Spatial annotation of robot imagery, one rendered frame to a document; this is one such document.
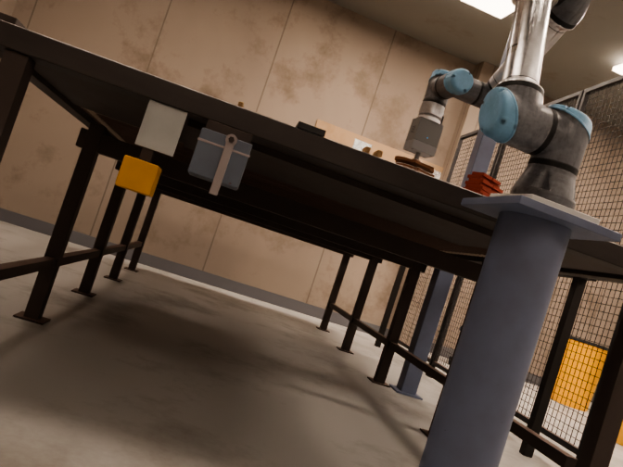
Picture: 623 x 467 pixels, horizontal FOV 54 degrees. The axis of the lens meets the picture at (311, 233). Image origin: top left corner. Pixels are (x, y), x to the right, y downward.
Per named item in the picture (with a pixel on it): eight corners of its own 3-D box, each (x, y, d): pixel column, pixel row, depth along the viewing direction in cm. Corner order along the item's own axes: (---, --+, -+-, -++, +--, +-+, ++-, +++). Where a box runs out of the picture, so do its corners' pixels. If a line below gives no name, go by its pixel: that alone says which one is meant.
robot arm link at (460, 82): (488, 76, 180) (469, 83, 191) (455, 62, 178) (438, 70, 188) (480, 101, 180) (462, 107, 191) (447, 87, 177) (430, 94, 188)
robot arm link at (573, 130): (590, 173, 142) (608, 119, 142) (542, 154, 139) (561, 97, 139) (557, 174, 154) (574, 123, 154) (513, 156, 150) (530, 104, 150)
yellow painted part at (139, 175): (149, 195, 152) (180, 107, 153) (114, 184, 151) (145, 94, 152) (152, 197, 160) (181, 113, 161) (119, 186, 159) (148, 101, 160)
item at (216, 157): (235, 201, 154) (257, 134, 155) (181, 183, 152) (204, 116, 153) (233, 203, 165) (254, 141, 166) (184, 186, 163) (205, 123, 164)
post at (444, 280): (422, 400, 367) (540, 29, 377) (396, 392, 364) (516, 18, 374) (413, 393, 384) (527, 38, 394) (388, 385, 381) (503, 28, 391)
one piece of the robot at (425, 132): (435, 119, 200) (420, 166, 200) (412, 109, 198) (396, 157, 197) (450, 115, 191) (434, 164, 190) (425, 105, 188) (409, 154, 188)
